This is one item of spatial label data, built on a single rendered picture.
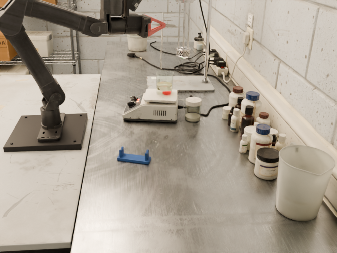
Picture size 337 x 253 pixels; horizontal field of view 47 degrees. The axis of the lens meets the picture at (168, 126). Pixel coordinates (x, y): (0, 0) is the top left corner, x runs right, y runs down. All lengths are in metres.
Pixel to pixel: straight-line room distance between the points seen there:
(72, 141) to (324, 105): 0.77
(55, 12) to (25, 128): 0.41
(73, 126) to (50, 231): 0.51
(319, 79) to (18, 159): 0.92
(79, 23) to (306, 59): 0.71
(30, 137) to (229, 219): 0.70
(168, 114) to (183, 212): 0.52
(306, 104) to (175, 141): 0.43
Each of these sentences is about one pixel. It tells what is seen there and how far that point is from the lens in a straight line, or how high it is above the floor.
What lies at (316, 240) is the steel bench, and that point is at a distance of 0.98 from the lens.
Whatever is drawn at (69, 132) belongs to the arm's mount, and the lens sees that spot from 1.34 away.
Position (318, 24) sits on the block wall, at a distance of 1.23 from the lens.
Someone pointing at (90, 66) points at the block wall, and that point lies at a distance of 3.91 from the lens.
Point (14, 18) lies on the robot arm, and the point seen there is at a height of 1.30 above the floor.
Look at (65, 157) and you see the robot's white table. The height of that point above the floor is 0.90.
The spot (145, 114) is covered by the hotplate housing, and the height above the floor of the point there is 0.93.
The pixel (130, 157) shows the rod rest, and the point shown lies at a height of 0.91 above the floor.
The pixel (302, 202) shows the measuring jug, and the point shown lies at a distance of 0.98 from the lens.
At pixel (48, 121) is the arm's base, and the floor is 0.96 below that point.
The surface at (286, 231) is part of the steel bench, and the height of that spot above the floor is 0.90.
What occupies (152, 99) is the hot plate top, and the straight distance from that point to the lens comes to 1.41.
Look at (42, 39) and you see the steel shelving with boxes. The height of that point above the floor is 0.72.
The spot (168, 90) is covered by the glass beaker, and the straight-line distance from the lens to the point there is 1.44.
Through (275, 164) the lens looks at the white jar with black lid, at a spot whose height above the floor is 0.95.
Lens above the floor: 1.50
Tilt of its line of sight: 25 degrees down
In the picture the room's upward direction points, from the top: 1 degrees clockwise
